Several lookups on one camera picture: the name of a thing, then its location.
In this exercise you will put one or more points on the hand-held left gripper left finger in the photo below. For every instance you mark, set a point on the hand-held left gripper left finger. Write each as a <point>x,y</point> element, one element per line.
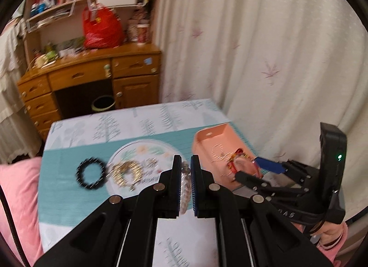
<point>177,182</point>

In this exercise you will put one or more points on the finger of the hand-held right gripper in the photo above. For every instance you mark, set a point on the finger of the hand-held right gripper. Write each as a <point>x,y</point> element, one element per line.
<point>268,165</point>
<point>251,180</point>

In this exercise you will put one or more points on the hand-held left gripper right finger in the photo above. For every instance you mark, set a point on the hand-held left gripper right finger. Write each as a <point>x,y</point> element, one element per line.
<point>195,182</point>

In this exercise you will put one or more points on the pink plastic tray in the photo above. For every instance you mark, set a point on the pink plastic tray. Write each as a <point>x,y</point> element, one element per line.
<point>210,140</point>

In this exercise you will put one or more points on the person's right forearm pink sleeve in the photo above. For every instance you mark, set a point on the person's right forearm pink sleeve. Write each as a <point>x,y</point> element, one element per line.
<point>332,239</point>

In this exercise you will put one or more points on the tree print tablecloth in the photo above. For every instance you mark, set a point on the tree print tablecloth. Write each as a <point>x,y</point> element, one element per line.
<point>72,198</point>

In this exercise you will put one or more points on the round waste bin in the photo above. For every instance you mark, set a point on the round waste bin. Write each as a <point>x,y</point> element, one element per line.
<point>103,103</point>

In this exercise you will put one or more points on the white leaf print curtain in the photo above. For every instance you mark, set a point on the white leaf print curtain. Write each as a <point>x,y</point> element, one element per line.
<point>258,54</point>

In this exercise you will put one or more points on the wooden desk with drawers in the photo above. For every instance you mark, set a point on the wooden desk with drawers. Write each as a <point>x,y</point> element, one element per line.
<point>86,74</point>

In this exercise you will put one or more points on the red and white cup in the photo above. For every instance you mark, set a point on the red and white cup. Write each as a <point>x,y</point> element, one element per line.
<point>143,34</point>

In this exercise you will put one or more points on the pink blanket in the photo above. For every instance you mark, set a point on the pink blanket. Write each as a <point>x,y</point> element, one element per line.
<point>20,198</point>

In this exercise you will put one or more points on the red plastic bag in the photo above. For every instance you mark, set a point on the red plastic bag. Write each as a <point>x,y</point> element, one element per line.
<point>100,27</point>

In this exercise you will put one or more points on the lace-covered piano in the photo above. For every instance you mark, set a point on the lace-covered piano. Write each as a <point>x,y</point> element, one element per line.
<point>8,83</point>

